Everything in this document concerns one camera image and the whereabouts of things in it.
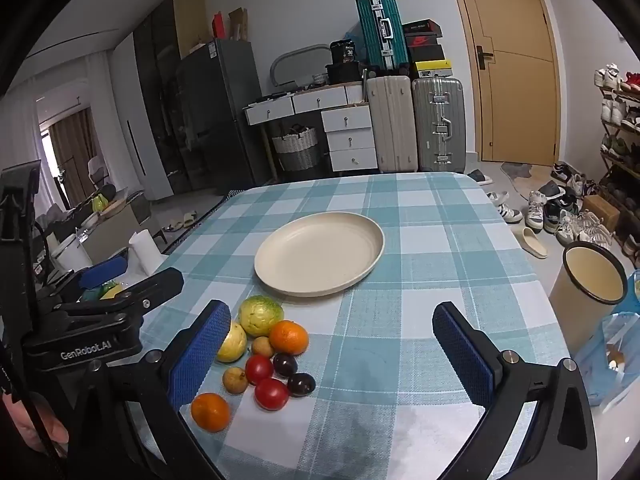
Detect dark tall wardrobe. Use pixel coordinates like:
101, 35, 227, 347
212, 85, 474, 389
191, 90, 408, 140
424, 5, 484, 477
112, 0, 216, 202

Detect brown cardboard box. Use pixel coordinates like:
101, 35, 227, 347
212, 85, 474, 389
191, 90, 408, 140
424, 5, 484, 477
582, 194, 621, 231

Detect rows of sneakers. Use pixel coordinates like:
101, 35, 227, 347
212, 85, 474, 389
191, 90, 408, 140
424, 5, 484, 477
594, 62, 640, 161

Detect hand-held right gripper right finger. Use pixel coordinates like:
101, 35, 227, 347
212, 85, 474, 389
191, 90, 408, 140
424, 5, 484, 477
432, 302, 599, 480

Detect tan wooden door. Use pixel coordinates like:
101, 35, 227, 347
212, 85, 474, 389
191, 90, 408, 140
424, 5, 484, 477
445, 0, 561, 167

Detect cream trash bin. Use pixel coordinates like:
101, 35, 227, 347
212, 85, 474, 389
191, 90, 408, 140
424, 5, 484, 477
547, 241, 629, 357

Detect dark purple plum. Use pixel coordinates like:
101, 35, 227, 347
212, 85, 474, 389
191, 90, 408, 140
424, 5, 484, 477
273, 353, 299, 379
287, 372, 317, 398

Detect pile of shoes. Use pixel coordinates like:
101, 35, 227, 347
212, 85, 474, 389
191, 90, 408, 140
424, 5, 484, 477
525, 161, 617, 249

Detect white paper towel roll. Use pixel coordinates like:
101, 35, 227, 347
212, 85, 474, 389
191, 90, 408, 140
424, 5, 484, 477
129, 229, 164, 277

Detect dark grey refrigerator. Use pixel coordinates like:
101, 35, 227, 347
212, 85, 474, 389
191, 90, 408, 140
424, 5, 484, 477
175, 37, 273, 196

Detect teal checked tablecloth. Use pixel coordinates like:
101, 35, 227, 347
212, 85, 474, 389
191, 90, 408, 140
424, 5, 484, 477
127, 171, 571, 480

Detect silver suitcase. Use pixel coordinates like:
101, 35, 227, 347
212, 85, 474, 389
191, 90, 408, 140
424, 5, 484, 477
411, 77, 467, 173

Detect grey door mat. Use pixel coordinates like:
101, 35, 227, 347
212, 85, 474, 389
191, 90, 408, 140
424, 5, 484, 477
500, 161, 534, 181

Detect white drawer dresser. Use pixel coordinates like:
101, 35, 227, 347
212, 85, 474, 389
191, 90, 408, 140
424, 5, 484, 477
243, 82, 379, 181

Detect orange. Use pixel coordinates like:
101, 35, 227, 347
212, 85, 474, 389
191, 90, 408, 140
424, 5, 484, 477
269, 320, 309, 357
191, 393, 231, 433

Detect stack of shoe boxes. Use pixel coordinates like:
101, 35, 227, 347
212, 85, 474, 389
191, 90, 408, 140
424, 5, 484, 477
402, 20, 454, 79

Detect red tomato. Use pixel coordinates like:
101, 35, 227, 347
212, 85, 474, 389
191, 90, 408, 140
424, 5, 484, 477
254, 378, 290, 411
244, 354, 275, 385

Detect wooden shoe rack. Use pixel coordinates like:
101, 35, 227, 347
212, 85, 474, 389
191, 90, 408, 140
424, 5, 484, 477
595, 62, 640, 266

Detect wicker basket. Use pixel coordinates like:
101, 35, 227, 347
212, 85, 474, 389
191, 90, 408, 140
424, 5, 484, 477
271, 124, 321, 171

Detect yellow-green citrus fruit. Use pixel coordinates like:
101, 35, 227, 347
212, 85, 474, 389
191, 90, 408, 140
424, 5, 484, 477
216, 322, 249, 364

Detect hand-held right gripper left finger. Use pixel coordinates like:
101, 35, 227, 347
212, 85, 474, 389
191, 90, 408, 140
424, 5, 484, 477
66, 300, 233, 480

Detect cream round plate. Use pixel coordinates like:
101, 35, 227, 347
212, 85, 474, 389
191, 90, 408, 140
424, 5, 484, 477
254, 211, 385, 297

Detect black cable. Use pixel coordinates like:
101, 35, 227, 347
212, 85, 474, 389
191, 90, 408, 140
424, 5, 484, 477
22, 390, 69, 480

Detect grey arched mirror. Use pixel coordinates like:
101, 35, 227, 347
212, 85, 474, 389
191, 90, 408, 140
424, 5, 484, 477
270, 44, 333, 93

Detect teal suitcase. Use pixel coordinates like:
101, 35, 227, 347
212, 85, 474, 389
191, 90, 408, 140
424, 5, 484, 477
356, 0, 413, 73

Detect brown cardboard carton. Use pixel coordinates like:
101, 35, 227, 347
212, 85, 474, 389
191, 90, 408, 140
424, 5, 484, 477
228, 7, 250, 42

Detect person's left hand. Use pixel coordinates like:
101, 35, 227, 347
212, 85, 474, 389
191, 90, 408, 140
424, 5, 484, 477
0, 393, 70, 456

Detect white suitcase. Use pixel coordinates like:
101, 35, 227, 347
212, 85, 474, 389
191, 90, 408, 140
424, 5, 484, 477
365, 75, 419, 174

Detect beige slide sandal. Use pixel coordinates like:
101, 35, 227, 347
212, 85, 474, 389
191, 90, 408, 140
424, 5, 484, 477
511, 226, 549, 260

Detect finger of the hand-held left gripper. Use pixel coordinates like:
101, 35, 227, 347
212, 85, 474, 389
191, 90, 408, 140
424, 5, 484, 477
37, 257, 129, 306
59, 267, 185, 319

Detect black storage box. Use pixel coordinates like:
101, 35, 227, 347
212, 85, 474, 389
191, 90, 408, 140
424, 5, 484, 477
327, 62, 364, 85

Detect brown curtain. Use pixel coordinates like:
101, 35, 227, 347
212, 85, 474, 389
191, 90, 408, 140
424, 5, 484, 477
47, 107, 102, 207

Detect green-yellow citrus fruit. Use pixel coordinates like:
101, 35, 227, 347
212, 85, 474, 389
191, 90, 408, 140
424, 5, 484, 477
238, 295, 279, 337

